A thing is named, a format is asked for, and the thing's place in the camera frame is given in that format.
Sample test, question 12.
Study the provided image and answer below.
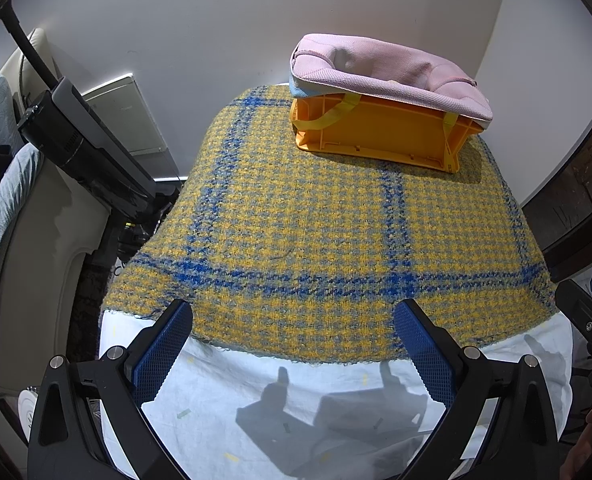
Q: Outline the cream armchair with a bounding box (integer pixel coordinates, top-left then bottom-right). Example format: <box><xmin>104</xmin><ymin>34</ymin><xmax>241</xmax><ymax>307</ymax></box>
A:
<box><xmin>0</xmin><ymin>27</ymin><xmax>113</xmax><ymax>403</ymax></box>

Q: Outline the yellow blue plaid blanket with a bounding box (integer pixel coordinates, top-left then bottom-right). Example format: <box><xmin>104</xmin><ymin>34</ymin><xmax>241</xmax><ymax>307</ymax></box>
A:
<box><xmin>98</xmin><ymin>84</ymin><xmax>557</xmax><ymax>367</ymax></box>

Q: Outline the orange plastic crate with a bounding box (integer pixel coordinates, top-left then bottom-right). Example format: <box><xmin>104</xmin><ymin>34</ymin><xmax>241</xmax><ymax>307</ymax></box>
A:
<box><xmin>291</xmin><ymin>94</ymin><xmax>486</xmax><ymax>175</ymax></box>

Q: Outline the dark wooden door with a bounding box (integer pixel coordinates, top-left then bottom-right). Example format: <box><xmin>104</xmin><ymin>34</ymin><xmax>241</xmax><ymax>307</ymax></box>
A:
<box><xmin>520</xmin><ymin>125</ymin><xmax>592</xmax><ymax>283</ymax></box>

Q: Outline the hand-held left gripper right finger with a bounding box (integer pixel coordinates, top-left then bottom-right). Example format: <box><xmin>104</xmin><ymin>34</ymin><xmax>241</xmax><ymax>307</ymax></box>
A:
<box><xmin>393</xmin><ymin>298</ymin><xmax>561</xmax><ymax>480</ymax></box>

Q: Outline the person's right hand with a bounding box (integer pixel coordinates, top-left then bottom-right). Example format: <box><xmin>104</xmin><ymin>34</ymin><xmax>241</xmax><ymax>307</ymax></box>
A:
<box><xmin>560</xmin><ymin>402</ymin><xmax>592</xmax><ymax>480</ymax></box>

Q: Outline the pink bag with yellow handles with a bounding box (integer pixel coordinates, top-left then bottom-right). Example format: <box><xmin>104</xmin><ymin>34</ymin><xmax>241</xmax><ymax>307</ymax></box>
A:
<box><xmin>289</xmin><ymin>33</ymin><xmax>494</xmax><ymax>169</ymax></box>

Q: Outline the grey black stick vacuum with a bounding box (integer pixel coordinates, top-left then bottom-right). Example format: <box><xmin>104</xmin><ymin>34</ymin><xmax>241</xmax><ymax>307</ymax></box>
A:
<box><xmin>0</xmin><ymin>2</ymin><xmax>159</xmax><ymax>221</ymax></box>

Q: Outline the white round object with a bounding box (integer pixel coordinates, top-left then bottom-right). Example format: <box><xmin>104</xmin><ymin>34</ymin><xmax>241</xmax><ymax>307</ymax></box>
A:
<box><xmin>17</xmin><ymin>385</ymin><xmax>42</xmax><ymax>442</ymax></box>

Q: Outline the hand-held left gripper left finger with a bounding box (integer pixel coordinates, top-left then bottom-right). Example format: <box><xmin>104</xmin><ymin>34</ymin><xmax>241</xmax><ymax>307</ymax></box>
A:
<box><xmin>26</xmin><ymin>298</ymin><xmax>195</xmax><ymax>480</ymax></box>

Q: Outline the white sheet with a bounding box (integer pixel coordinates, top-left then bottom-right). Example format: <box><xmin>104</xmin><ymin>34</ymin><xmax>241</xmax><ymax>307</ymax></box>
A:
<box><xmin>98</xmin><ymin>310</ymin><xmax>574</xmax><ymax>480</ymax></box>

